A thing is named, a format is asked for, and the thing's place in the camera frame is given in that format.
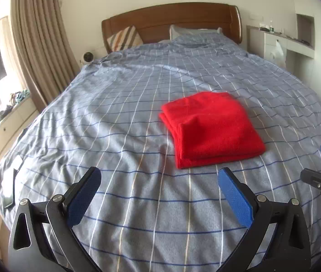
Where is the red knit sweater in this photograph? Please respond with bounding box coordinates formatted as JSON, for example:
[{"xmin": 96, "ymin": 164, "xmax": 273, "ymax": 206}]
[{"xmin": 159, "ymin": 92, "xmax": 266, "ymax": 169}]

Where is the black smartphone on bed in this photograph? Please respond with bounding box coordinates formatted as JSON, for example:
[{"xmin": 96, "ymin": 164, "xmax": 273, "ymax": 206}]
[{"xmin": 1, "ymin": 168, "xmax": 17, "ymax": 209}]

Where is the grey plaid bed duvet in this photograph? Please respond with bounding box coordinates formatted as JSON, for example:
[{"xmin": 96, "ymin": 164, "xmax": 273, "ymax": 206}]
[{"xmin": 0, "ymin": 34, "xmax": 321, "ymax": 271}]

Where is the white plastic bag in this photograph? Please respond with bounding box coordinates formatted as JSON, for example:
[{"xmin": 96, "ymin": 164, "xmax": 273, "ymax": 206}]
[{"xmin": 271, "ymin": 40, "xmax": 287, "ymax": 69}]

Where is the white bedside shelf unit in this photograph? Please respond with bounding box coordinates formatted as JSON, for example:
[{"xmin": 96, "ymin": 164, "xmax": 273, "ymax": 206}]
[{"xmin": 246, "ymin": 14, "xmax": 315, "ymax": 73}]

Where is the small clutter on windowsill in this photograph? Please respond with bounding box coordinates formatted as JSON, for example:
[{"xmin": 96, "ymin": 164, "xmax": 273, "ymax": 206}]
[{"xmin": 0, "ymin": 89, "xmax": 30, "ymax": 121}]

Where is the beige pleated curtain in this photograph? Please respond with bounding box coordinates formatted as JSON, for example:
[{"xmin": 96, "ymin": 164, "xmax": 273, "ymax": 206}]
[{"xmin": 11, "ymin": 0, "xmax": 79, "ymax": 112}]

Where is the round black bedside speaker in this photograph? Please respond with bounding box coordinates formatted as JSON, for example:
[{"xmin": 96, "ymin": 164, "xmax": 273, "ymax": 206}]
[{"xmin": 82, "ymin": 52, "xmax": 94, "ymax": 64}]

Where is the striped throw pillow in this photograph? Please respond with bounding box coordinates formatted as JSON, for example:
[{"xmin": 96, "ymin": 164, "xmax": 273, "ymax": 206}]
[{"xmin": 107, "ymin": 26, "xmax": 144, "ymax": 52}]

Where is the grey bed pillow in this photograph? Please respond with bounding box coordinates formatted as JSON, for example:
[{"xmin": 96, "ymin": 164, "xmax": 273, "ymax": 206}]
[{"xmin": 169, "ymin": 25, "xmax": 223, "ymax": 41}]

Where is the brown wooden headboard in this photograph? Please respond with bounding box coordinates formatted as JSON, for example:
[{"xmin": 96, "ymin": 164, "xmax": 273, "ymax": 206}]
[{"xmin": 101, "ymin": 2, "xmax": 242, "ymax": 53}]

